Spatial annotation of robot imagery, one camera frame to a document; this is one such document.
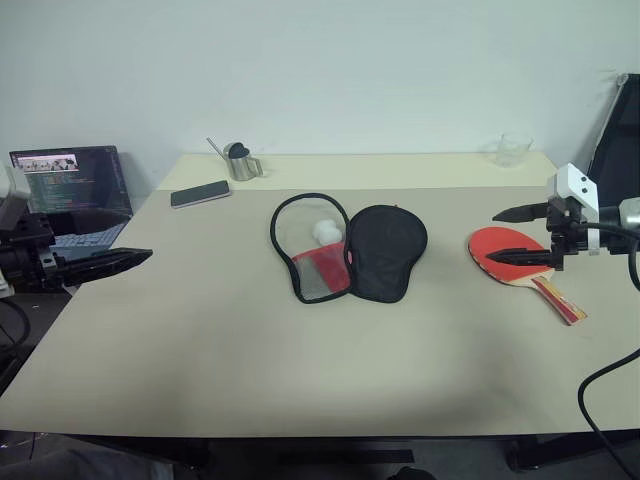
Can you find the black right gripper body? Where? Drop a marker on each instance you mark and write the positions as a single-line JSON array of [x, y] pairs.
[[562, 235]]

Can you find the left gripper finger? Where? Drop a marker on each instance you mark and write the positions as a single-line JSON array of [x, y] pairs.
[[100, 270], [120, 254]]

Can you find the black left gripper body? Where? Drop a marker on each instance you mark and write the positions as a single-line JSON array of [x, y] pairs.
[[30, 260]]

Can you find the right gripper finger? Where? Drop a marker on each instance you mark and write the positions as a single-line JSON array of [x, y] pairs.
[[520, 212], [520, 257]]

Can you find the red table tennis paddle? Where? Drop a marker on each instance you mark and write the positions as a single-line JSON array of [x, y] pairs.
[[492, 245]]

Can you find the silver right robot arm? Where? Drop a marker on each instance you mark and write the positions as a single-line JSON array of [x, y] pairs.
[[625, 220]]

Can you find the clear glass beaker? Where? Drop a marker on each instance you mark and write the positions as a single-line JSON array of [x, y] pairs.
[[512, 149]]

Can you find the open laptop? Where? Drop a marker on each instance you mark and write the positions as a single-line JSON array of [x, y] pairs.
[[75, 185]]

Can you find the black smartphone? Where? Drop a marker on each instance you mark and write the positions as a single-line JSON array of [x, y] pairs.
[[201, 194]]

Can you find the black stand with silver bar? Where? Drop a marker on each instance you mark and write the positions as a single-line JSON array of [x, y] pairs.
[[620, 140]]

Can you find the metal straw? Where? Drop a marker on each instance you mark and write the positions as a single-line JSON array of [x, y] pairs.
[[217, 147]]

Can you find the stainless steel cup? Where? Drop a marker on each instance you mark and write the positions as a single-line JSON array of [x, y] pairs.
[[242, 167]]

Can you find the black heart-shaped lid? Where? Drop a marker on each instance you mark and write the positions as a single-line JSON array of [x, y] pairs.
[[240, 149]]

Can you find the dark rounded shape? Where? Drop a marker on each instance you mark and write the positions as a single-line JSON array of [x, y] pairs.
[[414, 474]]

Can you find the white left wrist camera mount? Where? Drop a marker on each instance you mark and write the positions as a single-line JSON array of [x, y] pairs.
[[11, 192]]

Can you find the black table frame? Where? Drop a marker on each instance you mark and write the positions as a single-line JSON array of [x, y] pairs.
[[550, 450]]

